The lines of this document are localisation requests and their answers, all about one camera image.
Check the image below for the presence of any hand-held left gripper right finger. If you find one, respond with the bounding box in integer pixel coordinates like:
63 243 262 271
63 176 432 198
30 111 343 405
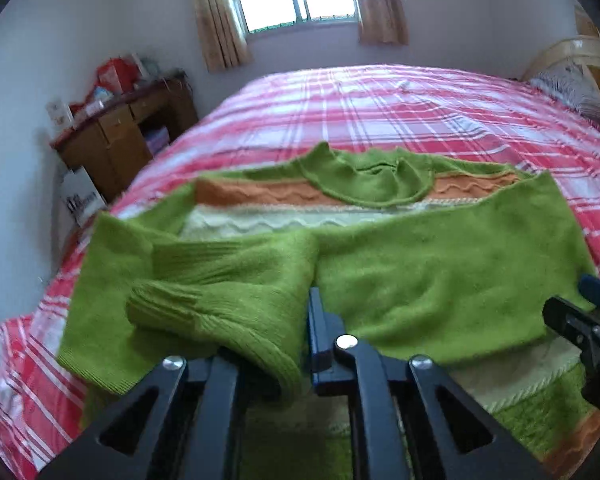
307 287 548 480

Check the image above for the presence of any red bag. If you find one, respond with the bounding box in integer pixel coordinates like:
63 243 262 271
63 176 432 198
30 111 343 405
96 57 136 93

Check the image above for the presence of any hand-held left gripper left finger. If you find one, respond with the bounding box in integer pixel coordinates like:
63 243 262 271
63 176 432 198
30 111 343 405
37 355 248 480

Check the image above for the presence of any beige wooden headboard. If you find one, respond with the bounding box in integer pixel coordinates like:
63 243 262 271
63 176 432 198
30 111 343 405
522 35 600 92

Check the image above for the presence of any patterned pillow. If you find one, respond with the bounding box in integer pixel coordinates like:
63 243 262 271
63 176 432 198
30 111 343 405
527 57 600 136

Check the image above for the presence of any bed with red plaid blanket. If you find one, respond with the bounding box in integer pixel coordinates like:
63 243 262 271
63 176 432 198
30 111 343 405
0 63 600 480

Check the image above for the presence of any white paper bag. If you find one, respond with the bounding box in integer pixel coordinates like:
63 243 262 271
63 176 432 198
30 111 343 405
60 166 108 228

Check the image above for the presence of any green knitted sweater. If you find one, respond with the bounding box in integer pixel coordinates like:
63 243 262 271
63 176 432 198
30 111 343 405
55 141 600 480

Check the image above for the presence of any brown wooden desk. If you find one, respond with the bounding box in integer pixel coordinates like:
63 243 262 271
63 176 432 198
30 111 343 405
50 72 201 202

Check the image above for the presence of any beige patterned curtain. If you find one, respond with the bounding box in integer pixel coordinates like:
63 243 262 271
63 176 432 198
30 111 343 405
347 0 409 46
187 0 253 73

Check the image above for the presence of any white plastic bag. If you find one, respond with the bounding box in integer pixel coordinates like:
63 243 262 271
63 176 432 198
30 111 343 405
130 52 177 82

